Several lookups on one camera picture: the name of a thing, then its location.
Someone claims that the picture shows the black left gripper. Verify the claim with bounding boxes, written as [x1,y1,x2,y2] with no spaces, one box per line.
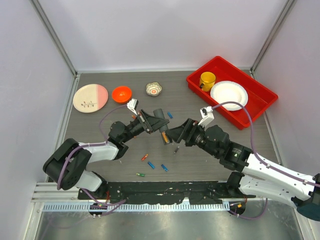
[121,109,169,144]

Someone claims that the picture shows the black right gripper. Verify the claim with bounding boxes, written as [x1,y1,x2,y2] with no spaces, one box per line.
[165,117,220,158]

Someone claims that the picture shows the black remote control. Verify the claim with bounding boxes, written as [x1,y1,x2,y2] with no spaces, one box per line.
[152,108,173,146]

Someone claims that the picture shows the red orange battery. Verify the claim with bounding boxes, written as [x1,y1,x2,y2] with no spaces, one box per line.
[141,154,148,161]

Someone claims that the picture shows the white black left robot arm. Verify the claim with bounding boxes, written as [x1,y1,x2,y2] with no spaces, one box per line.
[42,108,170,200]

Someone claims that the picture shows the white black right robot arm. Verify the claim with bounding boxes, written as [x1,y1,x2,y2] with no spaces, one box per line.
[165,118,320,222]

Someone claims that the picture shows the small patterned ceramic bowl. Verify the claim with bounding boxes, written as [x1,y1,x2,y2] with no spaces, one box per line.
[145,81,163,97]

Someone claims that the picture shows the orange plastic bowl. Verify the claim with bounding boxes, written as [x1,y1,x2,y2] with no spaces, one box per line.
[111,86,132,104]

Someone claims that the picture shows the blue battery lower right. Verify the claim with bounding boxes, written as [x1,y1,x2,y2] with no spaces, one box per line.
[161,164,169,172]

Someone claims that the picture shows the blue battery near green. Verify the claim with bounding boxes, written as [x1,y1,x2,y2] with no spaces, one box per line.
[147,161,156,169]

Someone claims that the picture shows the yellow mug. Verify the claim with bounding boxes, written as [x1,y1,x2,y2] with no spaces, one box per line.
[199,71,216,92]

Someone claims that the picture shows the white paper plate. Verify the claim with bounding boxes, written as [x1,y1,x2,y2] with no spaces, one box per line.
[210,80,249,107]

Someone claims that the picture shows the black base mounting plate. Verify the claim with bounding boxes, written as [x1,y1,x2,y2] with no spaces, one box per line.
[77,180,256,205]

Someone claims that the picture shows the pink cream floral plate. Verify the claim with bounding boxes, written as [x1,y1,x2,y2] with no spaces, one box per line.
[72,84,109,113]

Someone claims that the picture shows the red plastic bin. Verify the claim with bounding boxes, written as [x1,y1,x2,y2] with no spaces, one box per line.
[186,56,278,122]

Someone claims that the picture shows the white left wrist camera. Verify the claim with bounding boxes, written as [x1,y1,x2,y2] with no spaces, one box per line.
[126,98,139,116]

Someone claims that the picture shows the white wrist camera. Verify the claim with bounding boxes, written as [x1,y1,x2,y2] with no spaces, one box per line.
[126,98,139,116]
[198,106,215,128]

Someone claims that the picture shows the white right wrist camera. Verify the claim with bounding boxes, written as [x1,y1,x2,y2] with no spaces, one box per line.
[198,106,215,128]

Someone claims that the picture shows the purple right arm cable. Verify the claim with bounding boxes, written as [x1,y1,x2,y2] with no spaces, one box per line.
[211,101,320,221]

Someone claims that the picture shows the aluminium front frame rail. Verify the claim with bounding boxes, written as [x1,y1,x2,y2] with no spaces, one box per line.
[31,179,306,202]

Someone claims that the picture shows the white slotted cable duct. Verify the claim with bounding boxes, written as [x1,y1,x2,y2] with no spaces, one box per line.
[42,201,230,212]

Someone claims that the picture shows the aluminium left frame post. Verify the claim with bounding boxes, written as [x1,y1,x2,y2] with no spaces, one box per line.
[29,0,78,77]

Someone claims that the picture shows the aluminium frame post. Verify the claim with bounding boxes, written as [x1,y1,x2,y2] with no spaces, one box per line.
[29,0,78,77]
[250,0,297,75]

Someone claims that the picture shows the aluminium right frame post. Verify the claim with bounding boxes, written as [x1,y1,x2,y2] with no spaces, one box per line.
[250,0,297,75]

